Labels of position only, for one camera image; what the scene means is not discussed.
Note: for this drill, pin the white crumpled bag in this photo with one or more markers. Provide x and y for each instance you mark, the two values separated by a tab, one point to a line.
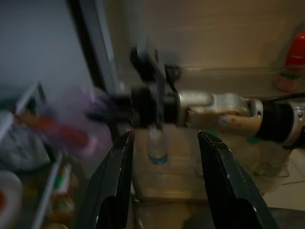
21	148

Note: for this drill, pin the orange capped sauce bottle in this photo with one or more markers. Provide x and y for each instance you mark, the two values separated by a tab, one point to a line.
294	52

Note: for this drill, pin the grey steel fridge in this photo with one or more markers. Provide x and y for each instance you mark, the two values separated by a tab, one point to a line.
35	35

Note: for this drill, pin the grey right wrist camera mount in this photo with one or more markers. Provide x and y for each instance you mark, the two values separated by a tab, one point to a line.
160	95

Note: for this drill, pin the pink clear measuring cup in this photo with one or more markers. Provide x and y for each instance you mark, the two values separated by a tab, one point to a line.
71	107

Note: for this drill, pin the white lined fridge door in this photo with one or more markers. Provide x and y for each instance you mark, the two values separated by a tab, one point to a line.
214	35

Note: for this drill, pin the white round tub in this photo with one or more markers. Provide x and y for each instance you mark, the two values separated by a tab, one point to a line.
9	190

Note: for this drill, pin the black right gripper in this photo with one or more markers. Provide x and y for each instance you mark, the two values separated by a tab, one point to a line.
143	105

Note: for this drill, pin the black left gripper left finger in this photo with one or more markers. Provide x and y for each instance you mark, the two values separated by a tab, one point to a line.
109	186

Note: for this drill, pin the orange carrot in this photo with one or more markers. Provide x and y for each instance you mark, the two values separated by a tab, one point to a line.
66	130

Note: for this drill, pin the white capped water bottle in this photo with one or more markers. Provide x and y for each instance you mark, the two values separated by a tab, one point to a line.
157	148

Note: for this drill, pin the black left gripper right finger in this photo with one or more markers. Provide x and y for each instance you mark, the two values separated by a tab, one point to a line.
228	186

